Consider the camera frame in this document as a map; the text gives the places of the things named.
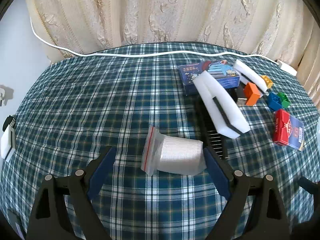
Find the orange toy block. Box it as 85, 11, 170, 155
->
244, 82, 262, 106

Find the short white sponge black stripe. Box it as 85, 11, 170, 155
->
233, 59, 268, 98

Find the white power strip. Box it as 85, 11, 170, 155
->
276, 59, 298, 77

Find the white and black device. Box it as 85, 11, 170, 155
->
0, 115, 17, 162

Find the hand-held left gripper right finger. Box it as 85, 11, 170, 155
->
203, 147, 290, 240

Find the small dark silver-tipped object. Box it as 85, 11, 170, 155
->
235, 85, 248, 107

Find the white power cable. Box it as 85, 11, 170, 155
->
29, 16, 282, 67

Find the blue printed box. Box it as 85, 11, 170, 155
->
177, 60, 241, 96

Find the red card box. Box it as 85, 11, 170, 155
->
272, 109, 305, 152

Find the green toy block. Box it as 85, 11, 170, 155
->
277, 92, 291, 109

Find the long white sponge black stripe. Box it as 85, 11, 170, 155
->
194, 70, 251, 139

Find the yellow toy block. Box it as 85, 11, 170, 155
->
260, 75, 274, 89

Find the black comb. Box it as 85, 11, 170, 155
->
196, 97, 227, 159

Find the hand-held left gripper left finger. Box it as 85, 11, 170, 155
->
26, 146, 118, 240

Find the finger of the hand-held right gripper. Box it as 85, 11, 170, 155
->
299, 176, 320, 198

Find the cream patterned curtain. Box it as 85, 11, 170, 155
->
24, 0, 320, 103

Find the blue toy block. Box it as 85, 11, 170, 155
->
267, 92, 284, 112

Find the blue plaid tablecloth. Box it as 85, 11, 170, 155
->
0, 41, 320, 240

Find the zip bag with white roll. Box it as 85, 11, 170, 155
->
141, 126, 207, 175

